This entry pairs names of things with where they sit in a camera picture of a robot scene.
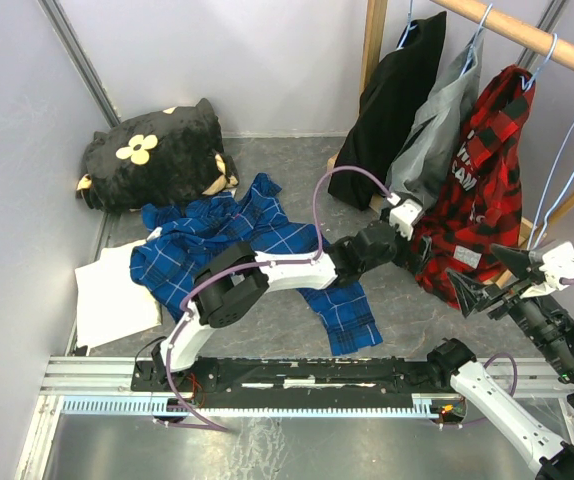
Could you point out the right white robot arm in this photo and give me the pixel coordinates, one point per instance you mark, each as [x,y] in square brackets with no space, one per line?
[529,401]

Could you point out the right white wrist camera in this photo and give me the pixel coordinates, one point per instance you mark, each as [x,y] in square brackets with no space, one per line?
[550,265]

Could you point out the black flower-print garment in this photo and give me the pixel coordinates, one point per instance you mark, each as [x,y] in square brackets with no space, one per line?
[166,157]

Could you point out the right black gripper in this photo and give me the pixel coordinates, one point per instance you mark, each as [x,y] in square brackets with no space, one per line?
[472,294]

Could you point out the blue hanger under grey shirt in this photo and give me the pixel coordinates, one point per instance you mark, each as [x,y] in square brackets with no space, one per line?
[478,30]

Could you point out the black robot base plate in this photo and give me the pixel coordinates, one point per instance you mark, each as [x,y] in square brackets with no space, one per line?
[248,383]

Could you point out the blue plaid shirt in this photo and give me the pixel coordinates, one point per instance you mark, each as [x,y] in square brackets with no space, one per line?
[191,236]

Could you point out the light blue cable duct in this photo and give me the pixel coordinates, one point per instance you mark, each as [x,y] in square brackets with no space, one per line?
[167,407]

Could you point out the red black plaid shirt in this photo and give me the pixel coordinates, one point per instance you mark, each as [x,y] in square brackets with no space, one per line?
[480,202]

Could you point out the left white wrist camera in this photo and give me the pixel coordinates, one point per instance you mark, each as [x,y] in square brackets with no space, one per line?
[403,214]

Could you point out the black hanging garment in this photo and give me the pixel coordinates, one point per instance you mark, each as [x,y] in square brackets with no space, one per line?
[399,86]

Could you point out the wooden clothes rack frame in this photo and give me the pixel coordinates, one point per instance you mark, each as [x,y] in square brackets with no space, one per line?
[515,30]

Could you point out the blue hanger under black garment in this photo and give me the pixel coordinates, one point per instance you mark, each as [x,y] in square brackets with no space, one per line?
[409,27]

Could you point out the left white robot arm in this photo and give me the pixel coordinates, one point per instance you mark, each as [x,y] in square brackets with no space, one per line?
[235,280]

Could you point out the grey hanging shirt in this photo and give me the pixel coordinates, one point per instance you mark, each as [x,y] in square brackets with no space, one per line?
[420,168]

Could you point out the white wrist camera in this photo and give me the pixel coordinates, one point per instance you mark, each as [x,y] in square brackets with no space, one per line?
[550,265]
[403,214]

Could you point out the white folded cloth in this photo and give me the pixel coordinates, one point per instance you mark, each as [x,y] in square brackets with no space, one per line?
[110,305]

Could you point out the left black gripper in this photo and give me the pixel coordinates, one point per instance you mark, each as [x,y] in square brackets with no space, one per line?
[416,262]

